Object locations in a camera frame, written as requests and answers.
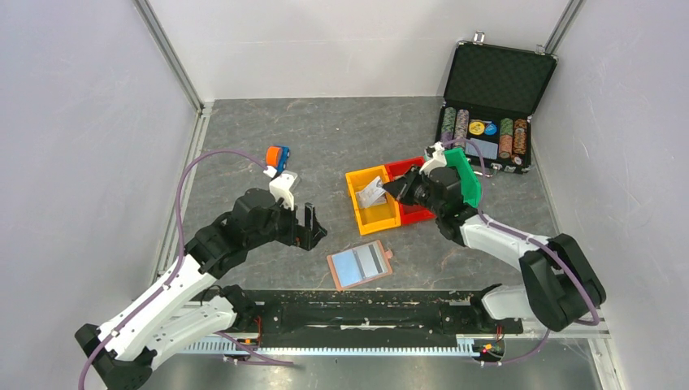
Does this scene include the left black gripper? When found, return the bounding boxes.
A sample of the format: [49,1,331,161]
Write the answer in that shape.
[246,194,327,250]

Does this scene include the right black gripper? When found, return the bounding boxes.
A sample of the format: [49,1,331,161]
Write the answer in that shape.
[383,164,443,217]

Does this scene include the tan leather card holder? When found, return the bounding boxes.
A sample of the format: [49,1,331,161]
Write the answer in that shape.
[327,240,393,292]

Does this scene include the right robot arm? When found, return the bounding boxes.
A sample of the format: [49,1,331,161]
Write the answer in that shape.
[382,166,607,332]

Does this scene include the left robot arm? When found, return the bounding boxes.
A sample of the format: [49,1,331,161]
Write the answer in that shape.
[75,188,327,389]

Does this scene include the card in yellow bin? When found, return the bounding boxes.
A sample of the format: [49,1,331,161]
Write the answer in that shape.
[356,193,387,209]

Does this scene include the light blue card deck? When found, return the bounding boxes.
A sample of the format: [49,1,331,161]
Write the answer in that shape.
[465,139,498,159]

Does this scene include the red plastic bin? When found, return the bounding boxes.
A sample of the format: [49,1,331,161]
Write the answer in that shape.
[384,156,435,226]

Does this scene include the yellow plastic bin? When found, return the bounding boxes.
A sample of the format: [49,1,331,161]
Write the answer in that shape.
[345,165,401,236]

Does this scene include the green plastic bin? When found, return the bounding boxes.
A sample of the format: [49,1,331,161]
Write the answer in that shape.
[445,148,482,208]

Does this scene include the blue orange toy car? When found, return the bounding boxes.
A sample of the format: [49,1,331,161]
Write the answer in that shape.
[265,145,291,171]

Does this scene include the yellow dealer chip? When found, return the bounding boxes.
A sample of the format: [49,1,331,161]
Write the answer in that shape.
[468,120,486,136]

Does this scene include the blue dealer chip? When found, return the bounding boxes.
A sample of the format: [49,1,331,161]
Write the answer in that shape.
[484,123,497,136]

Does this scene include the black poker chip case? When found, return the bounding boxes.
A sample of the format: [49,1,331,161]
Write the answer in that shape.
[434,41,558,174]

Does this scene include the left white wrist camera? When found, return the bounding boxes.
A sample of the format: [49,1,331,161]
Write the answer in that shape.
[263,165,300,211]

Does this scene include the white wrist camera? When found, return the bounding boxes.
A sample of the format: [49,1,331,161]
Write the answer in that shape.
[263,165,300,211]
[420,142,447,175]

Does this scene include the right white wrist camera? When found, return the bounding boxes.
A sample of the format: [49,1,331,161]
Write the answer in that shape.
[420,142,447,175]

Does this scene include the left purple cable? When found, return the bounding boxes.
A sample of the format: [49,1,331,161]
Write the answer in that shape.
[77,149,294,390]

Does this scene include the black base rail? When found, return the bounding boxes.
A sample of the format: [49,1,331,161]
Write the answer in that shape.
[228,290,523,349]

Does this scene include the white toothed cable duct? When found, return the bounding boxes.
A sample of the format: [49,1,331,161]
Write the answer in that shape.
[180,336,499,358]

